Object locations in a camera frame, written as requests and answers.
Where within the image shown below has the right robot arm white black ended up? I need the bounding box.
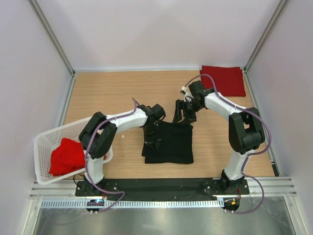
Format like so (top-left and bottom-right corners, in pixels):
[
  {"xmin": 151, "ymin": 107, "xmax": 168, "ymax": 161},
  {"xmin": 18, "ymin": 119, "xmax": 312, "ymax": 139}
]
[{"xmin": 173, "ymin": 81, "xmax": 265, "ymax": 194}]

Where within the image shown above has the white plastic laundry basket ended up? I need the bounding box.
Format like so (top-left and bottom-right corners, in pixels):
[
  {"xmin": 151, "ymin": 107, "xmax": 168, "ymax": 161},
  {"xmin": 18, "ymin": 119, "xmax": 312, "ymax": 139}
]
[{"xmin": 33, "ymin": 115, "xmax": 114, "ymax": 185}]

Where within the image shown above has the aluminium frame rail front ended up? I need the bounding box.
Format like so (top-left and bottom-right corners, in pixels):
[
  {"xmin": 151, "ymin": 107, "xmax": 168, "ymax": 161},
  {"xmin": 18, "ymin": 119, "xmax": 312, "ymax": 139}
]
[{"xmin": 29, "ymin": 177, "xmax": 297, "ymax": 199}]

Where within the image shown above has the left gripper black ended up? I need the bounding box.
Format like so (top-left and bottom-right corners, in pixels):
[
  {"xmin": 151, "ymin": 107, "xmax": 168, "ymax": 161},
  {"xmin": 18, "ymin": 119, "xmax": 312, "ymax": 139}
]
[{"xmin": 142, "ymin": 124, "xmax": 161, "ymax": 150}]

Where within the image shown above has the folded dark red t shirt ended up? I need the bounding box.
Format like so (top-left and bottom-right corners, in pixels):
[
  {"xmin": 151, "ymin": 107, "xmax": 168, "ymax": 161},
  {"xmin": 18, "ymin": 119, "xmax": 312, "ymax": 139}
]
[{"xmin": 200, "ymin": 66, "xmax": 246, "ymax": 97}]

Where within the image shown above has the white slotted cable duct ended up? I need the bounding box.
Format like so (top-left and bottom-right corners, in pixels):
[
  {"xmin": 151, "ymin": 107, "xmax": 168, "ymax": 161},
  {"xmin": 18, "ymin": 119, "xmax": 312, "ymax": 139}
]
[{"xmin": 41, "ymin": 198, "xmax": 224, "ymax": 209}]

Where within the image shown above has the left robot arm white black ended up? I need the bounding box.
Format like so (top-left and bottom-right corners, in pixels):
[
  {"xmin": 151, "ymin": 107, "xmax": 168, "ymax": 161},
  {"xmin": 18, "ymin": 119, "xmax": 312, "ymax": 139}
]
[{"xmin": 79, "ymin": 104, "xmax": 166, "ymax": 196}]

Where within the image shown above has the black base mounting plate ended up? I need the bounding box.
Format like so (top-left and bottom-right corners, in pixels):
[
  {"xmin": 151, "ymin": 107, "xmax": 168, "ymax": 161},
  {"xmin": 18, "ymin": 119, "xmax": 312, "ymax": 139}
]
[{"xmin": 74, "ymin": 178, "xmax": 250, "ymax": 202}]

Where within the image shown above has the bright red t shirt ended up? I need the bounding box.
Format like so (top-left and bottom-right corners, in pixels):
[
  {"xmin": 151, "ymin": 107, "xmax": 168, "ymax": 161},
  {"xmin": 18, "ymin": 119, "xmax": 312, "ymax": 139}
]
[{"xmin": 48, "ymin": 138, "xmax": 107, "ymax": 177}]

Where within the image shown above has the black t shirt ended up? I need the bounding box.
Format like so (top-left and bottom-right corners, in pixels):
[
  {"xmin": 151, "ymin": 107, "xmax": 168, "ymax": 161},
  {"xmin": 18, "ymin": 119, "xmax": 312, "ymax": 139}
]
[{"xmin": 142, "ymin": 121, "xmax": 194, "ymax": 164}]

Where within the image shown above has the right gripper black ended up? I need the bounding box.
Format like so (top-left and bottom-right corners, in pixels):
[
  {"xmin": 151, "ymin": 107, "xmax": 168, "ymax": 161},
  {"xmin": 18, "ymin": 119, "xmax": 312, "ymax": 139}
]
[{"xmin": 173, "ymin": 99, "xmax": 203, "ymax": 126}]

